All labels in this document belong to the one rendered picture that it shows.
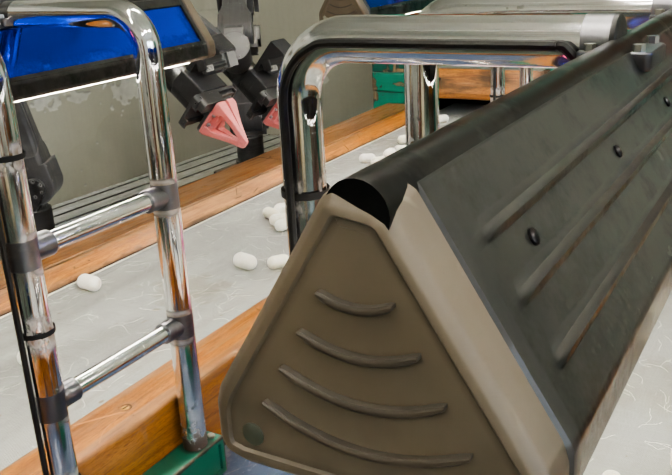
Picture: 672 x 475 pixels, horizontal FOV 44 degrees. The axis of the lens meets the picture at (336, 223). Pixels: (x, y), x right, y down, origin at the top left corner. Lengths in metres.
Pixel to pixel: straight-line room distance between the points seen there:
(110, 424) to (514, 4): 0.49
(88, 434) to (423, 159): 0.62
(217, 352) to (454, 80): 1.27
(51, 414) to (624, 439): 0.47
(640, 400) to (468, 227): 0.67
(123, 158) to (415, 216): 3.69
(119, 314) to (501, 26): 0.77
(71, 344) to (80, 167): 2.71
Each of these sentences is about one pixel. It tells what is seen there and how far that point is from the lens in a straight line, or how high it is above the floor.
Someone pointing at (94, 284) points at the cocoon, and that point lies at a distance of 1.13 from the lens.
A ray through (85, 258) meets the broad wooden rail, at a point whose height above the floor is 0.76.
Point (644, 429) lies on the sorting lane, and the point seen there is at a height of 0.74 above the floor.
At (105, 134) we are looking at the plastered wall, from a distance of 3.76.
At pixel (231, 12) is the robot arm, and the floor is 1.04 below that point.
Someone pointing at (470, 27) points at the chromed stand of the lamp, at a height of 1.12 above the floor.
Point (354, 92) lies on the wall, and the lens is 3.21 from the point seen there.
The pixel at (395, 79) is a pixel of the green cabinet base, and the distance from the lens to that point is 2.13.
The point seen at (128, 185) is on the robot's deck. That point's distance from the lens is 1.91.
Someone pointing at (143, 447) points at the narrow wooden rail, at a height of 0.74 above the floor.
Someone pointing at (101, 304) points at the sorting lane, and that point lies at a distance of 1.10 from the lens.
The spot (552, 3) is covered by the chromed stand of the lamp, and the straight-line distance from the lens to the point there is 0.52.
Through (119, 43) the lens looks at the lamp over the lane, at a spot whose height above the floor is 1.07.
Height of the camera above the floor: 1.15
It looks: 18 degrees down
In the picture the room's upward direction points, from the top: 3 degrees counter-clockwise
